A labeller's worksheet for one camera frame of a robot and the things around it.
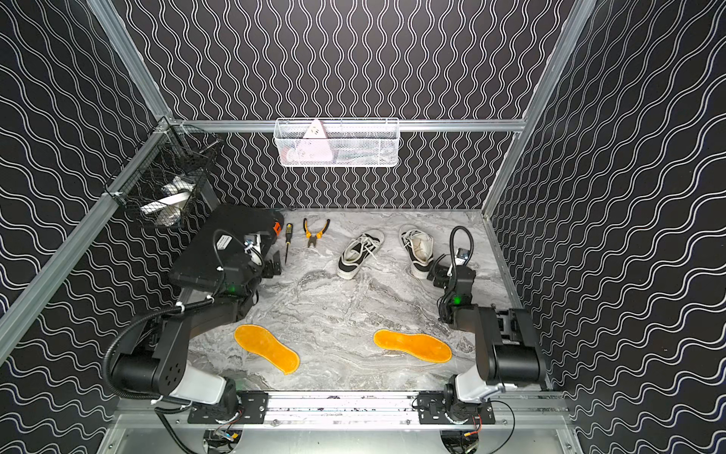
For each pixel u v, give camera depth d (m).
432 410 0.73
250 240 0.79
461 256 0.80
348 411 0.76
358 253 0.98
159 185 0.92
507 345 0.46
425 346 0.84
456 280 0.71
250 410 0.74
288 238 1.10
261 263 0.80
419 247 1.06
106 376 0.41
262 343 0.86
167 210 0.83
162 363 0.44
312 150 0.89
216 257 0.68
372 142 1.03
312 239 1.10
